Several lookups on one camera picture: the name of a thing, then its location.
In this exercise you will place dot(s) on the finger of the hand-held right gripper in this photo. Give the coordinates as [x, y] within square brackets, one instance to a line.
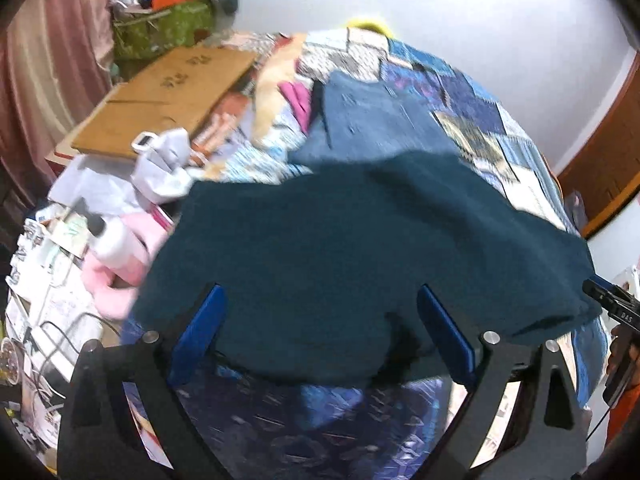
[607, 296]

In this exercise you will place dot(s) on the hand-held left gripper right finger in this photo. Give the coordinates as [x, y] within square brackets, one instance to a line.
[447, 340]

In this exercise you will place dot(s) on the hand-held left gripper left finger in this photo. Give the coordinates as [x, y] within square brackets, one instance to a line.
[200, 330]

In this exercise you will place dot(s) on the dark teal pants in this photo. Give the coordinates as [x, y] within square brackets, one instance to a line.
[350, 260]

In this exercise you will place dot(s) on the person's orange clothing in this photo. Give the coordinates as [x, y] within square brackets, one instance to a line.
[622, 420]

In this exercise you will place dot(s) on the pink plush cloth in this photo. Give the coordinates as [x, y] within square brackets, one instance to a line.
[125, 255]

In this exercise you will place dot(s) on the pile of papers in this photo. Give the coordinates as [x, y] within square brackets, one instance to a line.
[45, 270]

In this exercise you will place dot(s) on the white cloth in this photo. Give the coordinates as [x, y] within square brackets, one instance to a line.
[167, 165]

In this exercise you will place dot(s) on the wooden lap desk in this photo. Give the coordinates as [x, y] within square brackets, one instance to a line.
[165, 105]

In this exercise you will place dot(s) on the patchwork bedspread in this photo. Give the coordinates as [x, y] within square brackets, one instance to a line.
[475, 105]

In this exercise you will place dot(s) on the magenta cloth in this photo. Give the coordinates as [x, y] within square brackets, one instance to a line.
[297, 100]

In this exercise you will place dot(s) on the green patterned bag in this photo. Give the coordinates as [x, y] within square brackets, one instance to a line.
[160, 30]

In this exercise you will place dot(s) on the pink striped curtain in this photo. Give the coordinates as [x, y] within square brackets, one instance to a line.
[50, 60]

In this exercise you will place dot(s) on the yellow foam tube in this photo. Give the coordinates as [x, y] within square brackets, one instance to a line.
[370, 25]

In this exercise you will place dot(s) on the wooden door frame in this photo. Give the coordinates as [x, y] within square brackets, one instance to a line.
[605, 155]

